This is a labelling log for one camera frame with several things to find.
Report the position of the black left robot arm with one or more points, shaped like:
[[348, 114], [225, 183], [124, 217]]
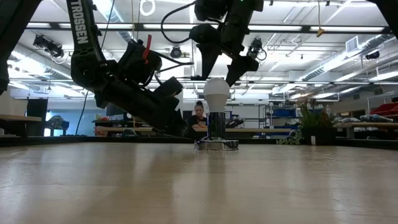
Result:
[[85, 46]]

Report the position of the long ceiling light strip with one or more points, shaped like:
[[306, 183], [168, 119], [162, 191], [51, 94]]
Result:
[[348, 29], [275, 27]]

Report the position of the person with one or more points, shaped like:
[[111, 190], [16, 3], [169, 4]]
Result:
[[197, 116]]

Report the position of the black ceiling speaker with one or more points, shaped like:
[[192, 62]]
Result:
[[372, 55]]

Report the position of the potted green succulent plant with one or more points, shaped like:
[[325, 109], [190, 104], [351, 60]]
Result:
[[314, 124]]

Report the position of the yellow hanging tag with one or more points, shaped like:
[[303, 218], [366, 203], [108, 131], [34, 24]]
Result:
[[320, 31]]

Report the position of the round black overhead camera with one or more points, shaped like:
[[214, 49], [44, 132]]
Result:
[[176, 52]]

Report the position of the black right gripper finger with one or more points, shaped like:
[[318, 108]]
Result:
[[209, 59], [241, 68]]

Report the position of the long wooden room table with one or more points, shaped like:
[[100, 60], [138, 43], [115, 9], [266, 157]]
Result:
[[18, 118], [367, 125]]

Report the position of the black overhead spotlight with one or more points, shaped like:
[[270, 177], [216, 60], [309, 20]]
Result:
[[49, 47], [255, 46]]

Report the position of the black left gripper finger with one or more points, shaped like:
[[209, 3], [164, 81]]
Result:
[[182, 129]]

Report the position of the red storage bin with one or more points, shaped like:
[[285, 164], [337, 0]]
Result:
[[385, 109]]

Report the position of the ceiling air vent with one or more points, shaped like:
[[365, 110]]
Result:
[[352, 44]]

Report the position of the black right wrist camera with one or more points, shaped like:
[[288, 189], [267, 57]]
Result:
[[211, 9]]

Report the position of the blue storage bin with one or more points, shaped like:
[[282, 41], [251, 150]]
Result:
[[283, 112]]

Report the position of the black cabinet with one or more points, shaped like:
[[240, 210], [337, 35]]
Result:
[[37, 109]]

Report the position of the white lightbulb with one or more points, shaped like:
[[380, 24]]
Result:
[[216, 90]]

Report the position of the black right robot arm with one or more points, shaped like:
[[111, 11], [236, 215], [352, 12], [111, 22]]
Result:
[[390, 9]]

